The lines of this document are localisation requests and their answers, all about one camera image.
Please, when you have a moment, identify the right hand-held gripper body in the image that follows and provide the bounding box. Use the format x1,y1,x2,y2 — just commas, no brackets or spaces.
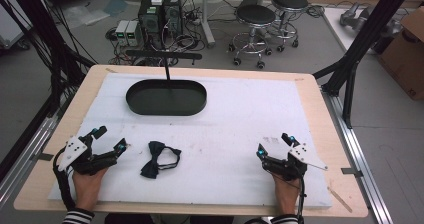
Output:
261,143,329,182

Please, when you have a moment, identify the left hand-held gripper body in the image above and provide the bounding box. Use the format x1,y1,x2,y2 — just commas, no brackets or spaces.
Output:
57,135,119,177

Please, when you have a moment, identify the dark bow tie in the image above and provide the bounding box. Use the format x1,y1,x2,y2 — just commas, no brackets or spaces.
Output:
139,140,183,180

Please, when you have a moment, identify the black oval tray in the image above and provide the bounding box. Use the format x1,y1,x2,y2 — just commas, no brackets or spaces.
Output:
125,79,208,117

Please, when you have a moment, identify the person's right hand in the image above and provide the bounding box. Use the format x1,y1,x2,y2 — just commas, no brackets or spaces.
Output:
271,173,301,216

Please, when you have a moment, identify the person's left hand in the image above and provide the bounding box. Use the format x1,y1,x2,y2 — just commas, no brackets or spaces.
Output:
72,167,110,212

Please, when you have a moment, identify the grey tape strip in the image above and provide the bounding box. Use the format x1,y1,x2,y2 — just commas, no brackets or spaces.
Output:
340,166,364,179
36,152,55,162

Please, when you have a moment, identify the white foam mat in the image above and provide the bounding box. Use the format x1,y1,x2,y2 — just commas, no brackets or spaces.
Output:
47,72,334,209

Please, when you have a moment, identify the person's right striped sleeve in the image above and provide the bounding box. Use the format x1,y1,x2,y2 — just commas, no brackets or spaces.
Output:
244,213,300,224

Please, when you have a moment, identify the person's striped sleeve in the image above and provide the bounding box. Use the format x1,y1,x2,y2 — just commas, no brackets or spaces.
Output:
61,207,96,224
244,213,300,224

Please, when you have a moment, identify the light wooden table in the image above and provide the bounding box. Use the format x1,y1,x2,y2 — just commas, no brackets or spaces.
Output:
13,63,370,219

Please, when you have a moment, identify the thin wooden stick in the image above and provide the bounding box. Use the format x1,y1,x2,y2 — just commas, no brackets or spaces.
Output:
326,186,354,214

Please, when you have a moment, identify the person's left striped sleeve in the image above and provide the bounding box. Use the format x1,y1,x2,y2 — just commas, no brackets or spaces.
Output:
61,207,96,224

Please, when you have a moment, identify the black T-shaped stand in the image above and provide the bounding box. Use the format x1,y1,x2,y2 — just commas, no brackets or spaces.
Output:
125,49,204,82

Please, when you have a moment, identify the grey power supply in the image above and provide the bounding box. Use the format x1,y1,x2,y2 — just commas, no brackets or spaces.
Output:
126,20,143,47
114,19,130,47

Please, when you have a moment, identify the black computer tower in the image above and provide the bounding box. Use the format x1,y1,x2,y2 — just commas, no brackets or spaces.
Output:
137,0,165,49
162,0,184,39

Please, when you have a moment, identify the white side table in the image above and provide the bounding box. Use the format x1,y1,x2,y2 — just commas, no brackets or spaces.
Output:
322,6,412,56

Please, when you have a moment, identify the black round stool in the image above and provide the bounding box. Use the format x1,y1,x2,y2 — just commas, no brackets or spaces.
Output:
227,4,278,70
270,0,311,54

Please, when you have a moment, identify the grey robot part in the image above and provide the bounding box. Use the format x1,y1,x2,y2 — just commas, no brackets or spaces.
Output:
339,1,405,39

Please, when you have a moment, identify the grey desk leg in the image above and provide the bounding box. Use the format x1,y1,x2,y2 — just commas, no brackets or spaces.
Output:
199,0,217,50

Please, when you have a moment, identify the brown cardboard box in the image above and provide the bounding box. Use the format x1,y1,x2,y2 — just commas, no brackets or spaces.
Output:
376,6,424,101

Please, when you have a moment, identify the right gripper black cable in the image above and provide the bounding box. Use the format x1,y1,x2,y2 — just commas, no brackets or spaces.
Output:
297,175,308,224

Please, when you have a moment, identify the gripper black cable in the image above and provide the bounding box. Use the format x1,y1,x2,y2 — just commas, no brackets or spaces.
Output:
297,175,308,224
52,146,77,212

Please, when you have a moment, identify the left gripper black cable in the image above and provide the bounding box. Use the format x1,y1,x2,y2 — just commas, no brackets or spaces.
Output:
52,146,77,212

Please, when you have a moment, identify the aluminium rail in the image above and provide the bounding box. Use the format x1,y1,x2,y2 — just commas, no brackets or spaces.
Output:
320,89,395,224
0,114,60,209

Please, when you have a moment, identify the black metal frame post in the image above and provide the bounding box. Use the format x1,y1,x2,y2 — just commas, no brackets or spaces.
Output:
312,0,418,130
0,0,98,182

